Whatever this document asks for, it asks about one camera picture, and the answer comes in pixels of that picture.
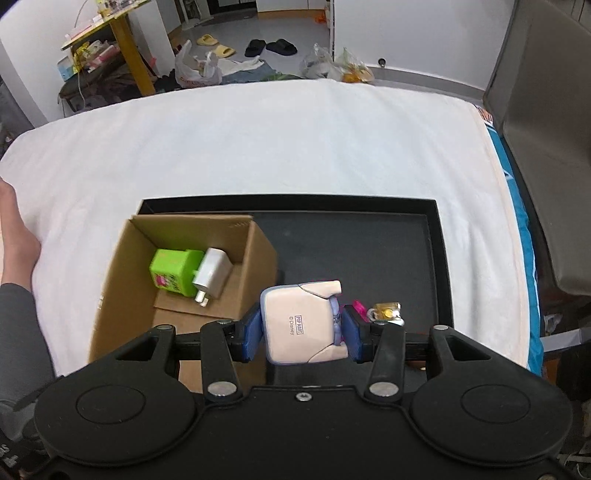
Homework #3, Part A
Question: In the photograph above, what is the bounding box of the white charger plug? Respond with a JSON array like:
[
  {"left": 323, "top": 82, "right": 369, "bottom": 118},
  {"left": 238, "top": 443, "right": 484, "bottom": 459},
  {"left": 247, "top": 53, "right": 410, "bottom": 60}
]
[{"left": 192, "top": 248, "right": 232, "bottom": 307}]

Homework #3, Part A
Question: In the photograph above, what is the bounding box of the white square Disney case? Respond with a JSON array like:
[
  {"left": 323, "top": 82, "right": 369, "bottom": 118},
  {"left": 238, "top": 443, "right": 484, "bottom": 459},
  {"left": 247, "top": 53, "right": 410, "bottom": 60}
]
[{"left": 260, "top": 280, "right": 349, "bottom": 365}]

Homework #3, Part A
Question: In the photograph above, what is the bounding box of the brown cardboard box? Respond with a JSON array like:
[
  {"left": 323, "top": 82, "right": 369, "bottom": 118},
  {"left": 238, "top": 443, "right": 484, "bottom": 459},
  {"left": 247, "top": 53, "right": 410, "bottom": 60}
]
[{"left": 88, "top": 213, "right": 280, "bottom": 393}]

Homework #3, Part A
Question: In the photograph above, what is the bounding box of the magenta pink toy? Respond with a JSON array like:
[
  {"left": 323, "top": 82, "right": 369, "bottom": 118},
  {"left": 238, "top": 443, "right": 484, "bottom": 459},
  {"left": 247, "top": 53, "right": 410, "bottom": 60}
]
[{"left": 352, "top": 300, "right": 370, "bottom": 323}]

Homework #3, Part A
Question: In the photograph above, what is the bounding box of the green cartoon tin box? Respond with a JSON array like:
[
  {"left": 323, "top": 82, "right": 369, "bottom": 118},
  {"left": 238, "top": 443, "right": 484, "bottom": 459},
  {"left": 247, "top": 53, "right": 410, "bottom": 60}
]
[{"left": 149, "top": 249, "right": 204, "bottom": 297}]

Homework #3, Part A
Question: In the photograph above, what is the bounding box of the black shallow tray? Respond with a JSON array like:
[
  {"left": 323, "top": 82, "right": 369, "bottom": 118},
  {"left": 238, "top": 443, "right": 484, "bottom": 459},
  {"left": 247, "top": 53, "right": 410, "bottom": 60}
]
[{"left": 138, "top": 194, "right": 454, "bottom": 392}]

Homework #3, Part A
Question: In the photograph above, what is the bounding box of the blue patterned bed sheet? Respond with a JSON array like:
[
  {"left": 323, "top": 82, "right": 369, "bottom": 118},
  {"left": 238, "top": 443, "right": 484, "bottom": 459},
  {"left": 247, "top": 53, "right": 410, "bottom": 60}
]
[{"left": 477, "top": 106, "right": 544, "bottom": 376}]

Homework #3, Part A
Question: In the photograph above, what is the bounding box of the white fleece blanket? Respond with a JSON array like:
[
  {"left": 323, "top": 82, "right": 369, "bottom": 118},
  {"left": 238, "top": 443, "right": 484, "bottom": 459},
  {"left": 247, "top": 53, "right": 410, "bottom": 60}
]
[{"left": 1, "top": 80, "right": 530, "bottom": 374}]

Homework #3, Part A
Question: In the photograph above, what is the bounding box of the white plastic bag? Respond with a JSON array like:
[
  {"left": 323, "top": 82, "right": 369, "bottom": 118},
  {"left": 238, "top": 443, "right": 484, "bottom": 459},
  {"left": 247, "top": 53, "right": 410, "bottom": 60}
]
[{"left": 174, "top": 40, "right": 222, "bottom": 89}]

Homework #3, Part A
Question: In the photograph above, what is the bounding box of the clear plastic bag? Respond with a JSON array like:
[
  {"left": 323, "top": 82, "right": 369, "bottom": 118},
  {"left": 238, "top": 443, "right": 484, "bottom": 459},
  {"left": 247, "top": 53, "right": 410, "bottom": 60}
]
[{"left": 301, "top": 44, "right": 375, "bottom": 84}]

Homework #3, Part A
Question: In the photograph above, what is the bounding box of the yellow slipper near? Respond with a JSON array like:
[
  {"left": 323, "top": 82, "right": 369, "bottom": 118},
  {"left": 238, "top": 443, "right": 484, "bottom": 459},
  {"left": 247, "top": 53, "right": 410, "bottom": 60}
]
[{"left": 213, "top": 44, "right": 235, "bottom": 58}]

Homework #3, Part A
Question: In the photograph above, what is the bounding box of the yellow slipper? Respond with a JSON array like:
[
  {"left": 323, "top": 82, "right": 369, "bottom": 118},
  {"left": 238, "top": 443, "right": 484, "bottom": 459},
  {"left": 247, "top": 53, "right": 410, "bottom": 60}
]
[
  {"left": 213, "top": 44, "right": 235, "bottom": 58},
  {"left": 197, "top": 34, "right": 219, "bottom": 47}
]

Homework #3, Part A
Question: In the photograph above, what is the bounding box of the grey chair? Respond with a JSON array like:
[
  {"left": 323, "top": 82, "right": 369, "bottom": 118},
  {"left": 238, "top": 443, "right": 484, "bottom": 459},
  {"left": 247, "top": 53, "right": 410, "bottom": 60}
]
[{"left": 484, "top": 1, "right": 590, "bottom": 296}]

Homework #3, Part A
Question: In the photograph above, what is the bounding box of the black slipper left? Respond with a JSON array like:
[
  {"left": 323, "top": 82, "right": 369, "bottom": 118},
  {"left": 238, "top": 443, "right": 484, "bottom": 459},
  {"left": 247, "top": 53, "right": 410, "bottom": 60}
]
[{"left": 245, "top": 39, "right": 266, "bottom": 58}]

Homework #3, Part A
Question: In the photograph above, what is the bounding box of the black slipper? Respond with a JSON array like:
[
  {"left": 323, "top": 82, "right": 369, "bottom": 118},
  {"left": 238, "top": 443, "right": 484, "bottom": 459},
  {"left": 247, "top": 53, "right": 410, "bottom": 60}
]
[
  {"left": 266, "top": 38, "right": 297, "bottom": 57},
  {"left": 245, "top": 39, "right": 266, "bottom": 58}
]

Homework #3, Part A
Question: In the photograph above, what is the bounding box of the black slipper right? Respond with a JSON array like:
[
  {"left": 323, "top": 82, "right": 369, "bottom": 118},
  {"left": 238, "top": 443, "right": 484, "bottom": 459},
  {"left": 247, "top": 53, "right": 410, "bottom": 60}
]
[{"left": 266, "top": 38, "right": 297, "bottom": 57}]

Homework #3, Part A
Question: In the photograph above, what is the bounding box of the yellow slipper far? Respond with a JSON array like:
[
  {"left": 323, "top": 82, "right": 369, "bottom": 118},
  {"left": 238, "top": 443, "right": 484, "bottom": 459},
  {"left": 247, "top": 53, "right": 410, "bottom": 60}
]
[{"left": 197, "top": 34, "right": 219, "bottom": 47}]

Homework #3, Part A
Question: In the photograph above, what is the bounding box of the yellow wooden table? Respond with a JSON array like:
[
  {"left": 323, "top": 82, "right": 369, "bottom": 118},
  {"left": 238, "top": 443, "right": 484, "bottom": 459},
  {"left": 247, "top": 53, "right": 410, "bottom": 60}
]
[{"left": 61, "top": 0, "right": 155, "bottom": 96}]

